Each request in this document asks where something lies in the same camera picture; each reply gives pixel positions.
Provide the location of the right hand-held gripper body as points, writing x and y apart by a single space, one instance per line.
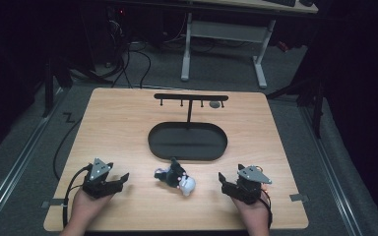
253 174

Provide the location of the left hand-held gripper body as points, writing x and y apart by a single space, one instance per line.
97 169

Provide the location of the black key rack with tray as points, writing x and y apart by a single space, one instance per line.
187 141

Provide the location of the person's left hand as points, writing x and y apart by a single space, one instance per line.
87 206

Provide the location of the person's right hand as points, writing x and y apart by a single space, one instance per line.
254 213

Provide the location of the grey round table disc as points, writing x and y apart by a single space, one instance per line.
214 104

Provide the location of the black metal stand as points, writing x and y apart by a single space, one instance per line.
48 95
317 114

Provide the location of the small red object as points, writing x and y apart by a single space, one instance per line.
282 46

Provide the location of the dark computer tower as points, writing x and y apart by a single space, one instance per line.
111 32

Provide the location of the white-framed desk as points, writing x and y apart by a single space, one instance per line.
226 31

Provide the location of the black keyboard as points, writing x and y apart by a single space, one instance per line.
280 2

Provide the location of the metal floor rail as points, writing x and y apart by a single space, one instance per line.
328 170
13 167

